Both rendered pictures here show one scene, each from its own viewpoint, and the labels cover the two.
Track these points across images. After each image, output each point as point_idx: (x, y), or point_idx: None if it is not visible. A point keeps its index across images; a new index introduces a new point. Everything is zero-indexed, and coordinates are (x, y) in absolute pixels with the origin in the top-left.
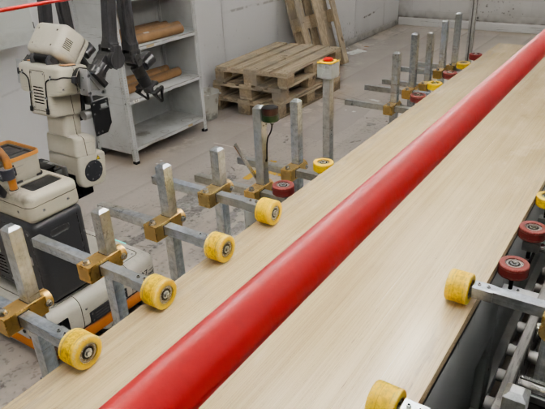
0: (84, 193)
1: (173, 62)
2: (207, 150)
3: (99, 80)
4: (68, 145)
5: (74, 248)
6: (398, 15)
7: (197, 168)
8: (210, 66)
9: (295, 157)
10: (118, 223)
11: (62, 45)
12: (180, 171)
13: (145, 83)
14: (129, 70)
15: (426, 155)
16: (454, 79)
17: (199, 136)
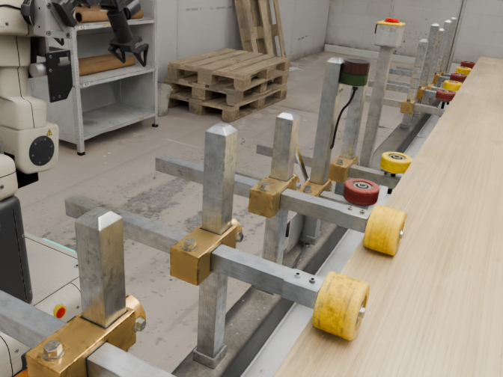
0: (25, 182)
1: (126, 51)
2: (159, 146)
3: (63, 16)
4: (7, 111)
5: (19, 301)
6: (325, 42)
7: (150, 164)
8: (162, 63)
9: (348, 148)
10: (59, 221)
11: None
12: (132, 166)
13: (125, 38)
14: (78, 52)
15: None
16: (470, 81)
17: (149, 132)
